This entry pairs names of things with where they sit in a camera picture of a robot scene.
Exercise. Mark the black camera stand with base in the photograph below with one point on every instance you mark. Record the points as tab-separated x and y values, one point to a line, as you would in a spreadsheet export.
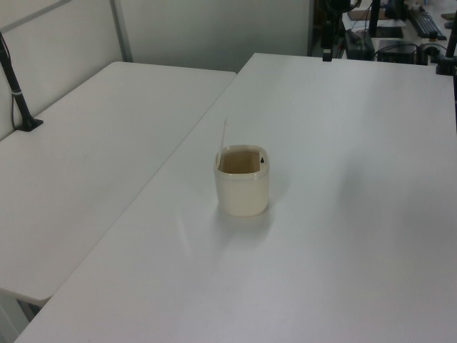
16	93

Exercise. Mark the grey metal partition post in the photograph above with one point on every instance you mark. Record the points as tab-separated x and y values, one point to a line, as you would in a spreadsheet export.
122	32

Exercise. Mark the brown board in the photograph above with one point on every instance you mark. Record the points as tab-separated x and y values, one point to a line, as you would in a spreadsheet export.
360	15

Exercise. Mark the white adjacent table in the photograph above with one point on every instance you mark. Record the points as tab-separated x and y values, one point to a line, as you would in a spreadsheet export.
89	160

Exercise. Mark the black electronics box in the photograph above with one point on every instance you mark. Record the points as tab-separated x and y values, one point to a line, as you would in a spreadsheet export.
396	51

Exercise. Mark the cream ceramic cup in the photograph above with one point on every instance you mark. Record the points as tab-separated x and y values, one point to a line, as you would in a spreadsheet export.
242	193

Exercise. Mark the black keyboard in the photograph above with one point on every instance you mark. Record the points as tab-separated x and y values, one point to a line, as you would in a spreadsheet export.
426	25

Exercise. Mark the dark green device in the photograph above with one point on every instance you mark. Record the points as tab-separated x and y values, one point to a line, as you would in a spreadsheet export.
358	44

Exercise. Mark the black monitor stand pole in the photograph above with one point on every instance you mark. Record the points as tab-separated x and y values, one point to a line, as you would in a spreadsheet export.
374	18

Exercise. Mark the white paper sheet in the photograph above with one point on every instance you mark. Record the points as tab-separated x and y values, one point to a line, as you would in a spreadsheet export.
360	23

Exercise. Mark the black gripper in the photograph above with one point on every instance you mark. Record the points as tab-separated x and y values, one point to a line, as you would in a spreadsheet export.
327	34

